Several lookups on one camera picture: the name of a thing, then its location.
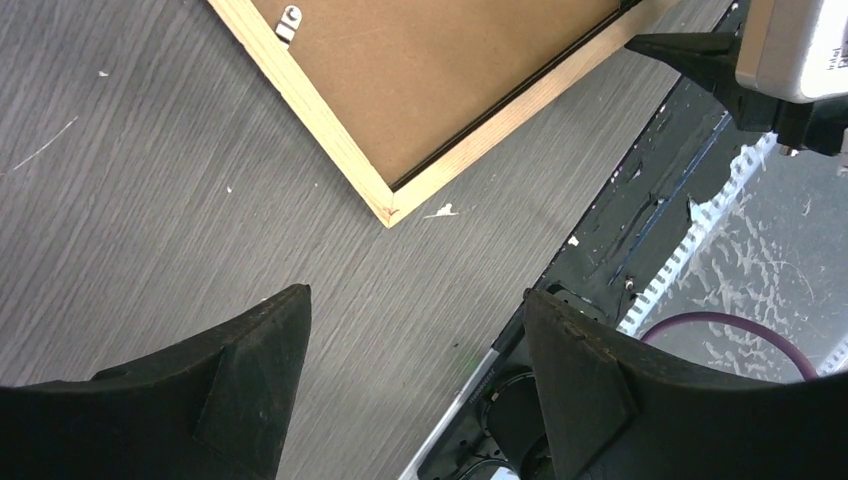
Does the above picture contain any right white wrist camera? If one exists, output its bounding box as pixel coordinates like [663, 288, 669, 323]
[735, 0, 847, 104]

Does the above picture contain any wooden picture frame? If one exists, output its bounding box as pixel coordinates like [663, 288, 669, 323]
[212, 1, 670, 227]

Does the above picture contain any metal frame turn clip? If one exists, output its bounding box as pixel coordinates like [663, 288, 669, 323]
[274, 5, 303, 49]

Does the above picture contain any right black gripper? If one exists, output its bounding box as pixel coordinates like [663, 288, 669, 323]
[625, 32, 847, 158]

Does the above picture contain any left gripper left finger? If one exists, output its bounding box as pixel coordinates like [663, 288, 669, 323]
[1, 284, 312, 479]

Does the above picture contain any aluminium front rail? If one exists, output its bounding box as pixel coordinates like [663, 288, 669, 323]
[397, 132, 848, 480]

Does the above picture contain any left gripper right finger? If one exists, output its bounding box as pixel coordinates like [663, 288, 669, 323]
[523, 290, 847, 479]

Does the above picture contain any brown backing board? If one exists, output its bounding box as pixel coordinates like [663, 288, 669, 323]
[290, 0, 618, 184]

